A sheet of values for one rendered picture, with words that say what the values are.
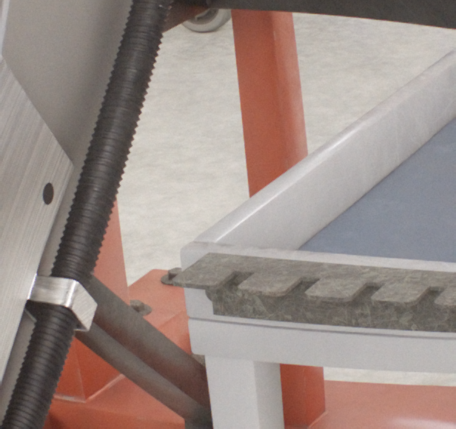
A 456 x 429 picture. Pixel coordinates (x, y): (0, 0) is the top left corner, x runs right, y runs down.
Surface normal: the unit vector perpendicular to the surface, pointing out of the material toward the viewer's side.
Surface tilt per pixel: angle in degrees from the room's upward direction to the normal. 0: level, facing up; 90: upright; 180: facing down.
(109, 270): 90
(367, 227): 0
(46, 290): 40
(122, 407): 0
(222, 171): 0
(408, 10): 90
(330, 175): 90
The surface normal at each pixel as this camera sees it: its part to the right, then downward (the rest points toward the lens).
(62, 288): -0.37, -0.51
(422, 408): -0.09, -0.94
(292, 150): 0.88, 0.07
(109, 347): -0.24, 0.92
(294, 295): -0.46, 0.33
